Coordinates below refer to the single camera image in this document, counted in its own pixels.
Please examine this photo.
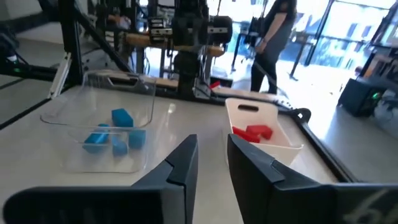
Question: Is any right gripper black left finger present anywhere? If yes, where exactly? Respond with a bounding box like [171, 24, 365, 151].
[2, 133, 200, 224]

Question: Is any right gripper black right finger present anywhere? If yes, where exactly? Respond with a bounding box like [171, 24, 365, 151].
[226, 133, 398, 224]

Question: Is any long red block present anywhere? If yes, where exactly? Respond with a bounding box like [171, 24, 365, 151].
[231, 125, 262, 144]

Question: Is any red rectangular block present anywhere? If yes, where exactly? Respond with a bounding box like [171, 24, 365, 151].
[245, 124, 274, 141]

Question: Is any blue cube block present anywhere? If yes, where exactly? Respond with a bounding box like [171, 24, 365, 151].
[128, 128, 147, 150]

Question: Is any small blue block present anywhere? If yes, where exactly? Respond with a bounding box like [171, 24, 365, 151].
[111, 136, 129, 157]

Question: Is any long blue block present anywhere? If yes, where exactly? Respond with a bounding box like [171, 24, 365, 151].
[111, 108, 135, 128]

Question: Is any blue cylinder block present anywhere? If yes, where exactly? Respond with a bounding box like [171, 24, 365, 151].
[82, 123, 111, 154]

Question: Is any white plastic bin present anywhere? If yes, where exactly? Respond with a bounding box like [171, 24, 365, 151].
[224, 97, 304, 167]

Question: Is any black computer case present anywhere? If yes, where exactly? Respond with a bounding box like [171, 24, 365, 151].
[337, 77, 385, 118]

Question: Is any clear plastic bin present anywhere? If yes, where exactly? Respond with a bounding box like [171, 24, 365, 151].
[39, 69, 157, 174]

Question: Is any person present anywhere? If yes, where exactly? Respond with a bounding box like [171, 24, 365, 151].
[250, 0, 299, 95]

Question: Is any wooden workbench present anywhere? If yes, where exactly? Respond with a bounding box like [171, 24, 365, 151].
[123, 30, 225, 58]

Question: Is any black shelving rack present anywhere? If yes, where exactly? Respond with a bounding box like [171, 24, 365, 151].
[357, 0, 398, 82]

